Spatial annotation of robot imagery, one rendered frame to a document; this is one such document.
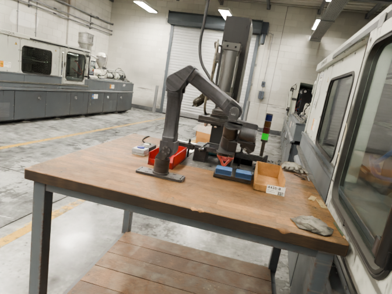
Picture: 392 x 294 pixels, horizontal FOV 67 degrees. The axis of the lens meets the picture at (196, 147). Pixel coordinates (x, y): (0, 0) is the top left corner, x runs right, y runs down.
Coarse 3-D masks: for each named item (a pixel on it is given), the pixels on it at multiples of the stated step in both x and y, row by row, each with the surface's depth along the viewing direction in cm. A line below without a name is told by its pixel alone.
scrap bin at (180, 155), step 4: (156, 148) 143; (180, 148) 157; (184, 148) 157; (152, 152) 138; (156, 152) 144; (176, 152) 158; (180, 152) 143; (184, 152) 152; (152, 156) 139; (172, 156) 155; (176, 156) 137; (180, 156) 145; (184, 156) 154; (148, 160) 135; (152, 160) 135; (172, 160) 147; (176, 160) 138; (180, 160) 147; (152, 164) 135; (172, 164) 133; (176, 164) 140; (172, 168) 134
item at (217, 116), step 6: (216, 108) 156; (204, 114) 157; (210, 114) 152; (216, 114) 148; (222, 114) 148; (198, 120) 152; (204, 120) 151; (210, 120) 151; (216, 120) 150; (222, 120) 149; (204, 126) 160; (216, 126) 154; (222, 126) 150
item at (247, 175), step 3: (237, 171) 139; (240, 171) 140; (243, 171) 141; (246, 171) 141; (249, 171) 142; (237, 174) 129; (240, 174) 129; (243, 174) 129; (246, 174) 128; (249, 174) 128; (237, 177) 130; (240, 177) 130; (243, 177) 130; (246, 177) 129; (249, 177) 129
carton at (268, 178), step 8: (256, 168) 134; (264, 168) 146; (272, 168) 145; (280, 168) 143; (256, 176) 123; (264, 176) 146; (272, 176) 146; (280, 176) 137; (256, 184) 123; (264, 184) 132; (272, 184) 134; (280, 184) 131; (272, 192) 123; (280, 192) 122
